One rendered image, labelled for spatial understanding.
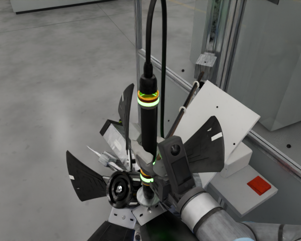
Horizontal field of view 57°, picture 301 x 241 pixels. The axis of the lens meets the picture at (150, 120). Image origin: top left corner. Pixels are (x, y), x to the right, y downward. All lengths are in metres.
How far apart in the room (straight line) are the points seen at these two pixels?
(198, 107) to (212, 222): 0.63
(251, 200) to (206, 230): 0.84
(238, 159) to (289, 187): 0.26
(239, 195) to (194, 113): 0.48
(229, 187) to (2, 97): 2.96
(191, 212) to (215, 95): 0.60
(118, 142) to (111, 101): 2.13
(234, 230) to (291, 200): 0.97
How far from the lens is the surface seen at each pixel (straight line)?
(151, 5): 0.50
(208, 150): 0.76
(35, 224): 2.39
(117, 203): 0.90
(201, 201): 0.56
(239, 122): 1.00
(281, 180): 1.47
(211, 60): 1.20
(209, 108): 1.07
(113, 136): 1.20
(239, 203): 1.35
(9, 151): 2.98
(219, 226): 0.54
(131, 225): 0.98
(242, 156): 1.39
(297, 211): 1.52
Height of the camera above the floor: 1.95
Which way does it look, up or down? 41 degrees down
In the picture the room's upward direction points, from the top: straight up
